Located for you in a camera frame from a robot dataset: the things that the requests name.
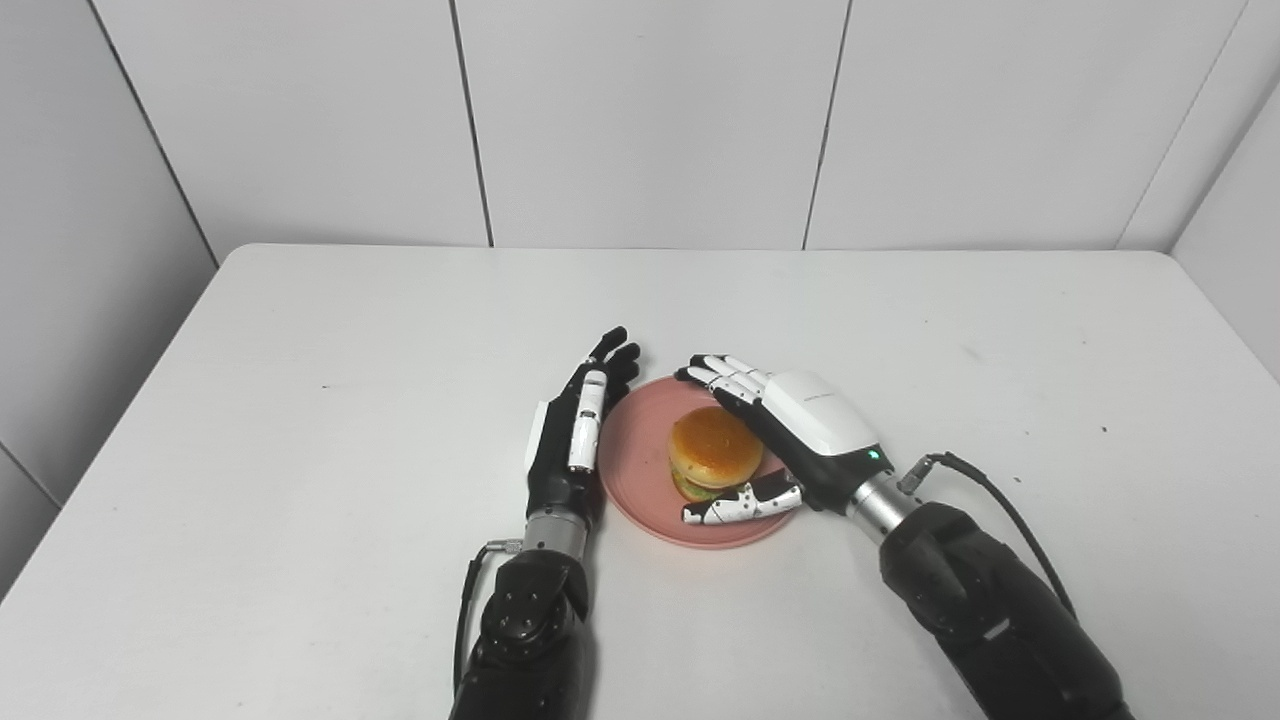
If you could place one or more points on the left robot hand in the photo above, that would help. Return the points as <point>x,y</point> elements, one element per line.
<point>570,445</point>

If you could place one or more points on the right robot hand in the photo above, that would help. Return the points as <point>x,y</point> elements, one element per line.
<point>800,435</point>

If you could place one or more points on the toy hamburger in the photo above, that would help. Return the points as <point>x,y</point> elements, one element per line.
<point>712,452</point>

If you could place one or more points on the pink plate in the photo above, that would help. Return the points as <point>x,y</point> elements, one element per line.
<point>650,490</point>

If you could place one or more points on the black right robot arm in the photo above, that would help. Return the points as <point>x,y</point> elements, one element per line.
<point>985,600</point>

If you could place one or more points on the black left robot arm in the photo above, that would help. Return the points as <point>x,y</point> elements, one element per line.
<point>525,625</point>

